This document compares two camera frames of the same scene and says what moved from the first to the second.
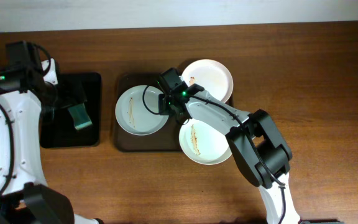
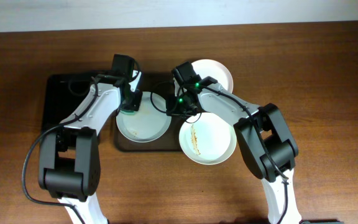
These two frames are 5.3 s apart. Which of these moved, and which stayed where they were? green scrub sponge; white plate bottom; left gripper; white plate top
Moved: left gripper; green scrub sponge
Stayed: white plate bottom; white plate top
